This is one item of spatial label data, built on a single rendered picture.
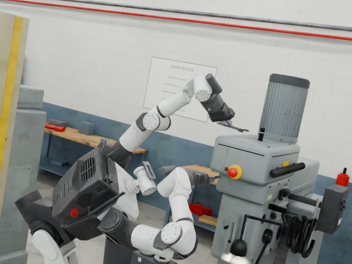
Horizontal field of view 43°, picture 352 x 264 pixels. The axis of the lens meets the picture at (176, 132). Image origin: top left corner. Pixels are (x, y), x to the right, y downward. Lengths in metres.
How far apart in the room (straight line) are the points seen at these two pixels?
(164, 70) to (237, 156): 5.47
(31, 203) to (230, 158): 0.88
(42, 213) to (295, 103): 1.27
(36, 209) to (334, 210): 1.35
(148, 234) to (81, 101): 6.75
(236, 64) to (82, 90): 2.97
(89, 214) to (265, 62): 5.06
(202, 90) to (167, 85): 5.40
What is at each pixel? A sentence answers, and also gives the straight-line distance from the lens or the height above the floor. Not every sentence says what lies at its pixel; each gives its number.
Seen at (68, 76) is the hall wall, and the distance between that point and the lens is 8.55.
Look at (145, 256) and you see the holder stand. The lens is 2.49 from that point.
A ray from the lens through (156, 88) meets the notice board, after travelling 7.36.
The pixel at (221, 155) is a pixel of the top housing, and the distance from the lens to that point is 1.94.
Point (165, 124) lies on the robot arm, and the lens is 1.99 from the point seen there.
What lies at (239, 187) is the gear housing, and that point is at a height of 1.68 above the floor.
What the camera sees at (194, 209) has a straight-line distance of 6.67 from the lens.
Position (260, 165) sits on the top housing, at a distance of 1.88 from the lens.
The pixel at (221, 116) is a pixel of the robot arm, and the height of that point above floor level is 1.97.
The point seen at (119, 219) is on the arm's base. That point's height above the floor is 1.54.
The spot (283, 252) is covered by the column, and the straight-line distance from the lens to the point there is 2.55.
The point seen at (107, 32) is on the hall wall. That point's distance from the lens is 8.08.
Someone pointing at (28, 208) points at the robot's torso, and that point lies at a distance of 2.08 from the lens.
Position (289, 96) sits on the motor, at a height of 2.11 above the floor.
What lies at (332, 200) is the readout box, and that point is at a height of 1.68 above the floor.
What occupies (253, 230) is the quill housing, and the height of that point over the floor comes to 1.50.
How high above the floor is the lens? 2.10
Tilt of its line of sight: 7 degrees down
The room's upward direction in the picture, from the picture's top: 11 degrees clockwise
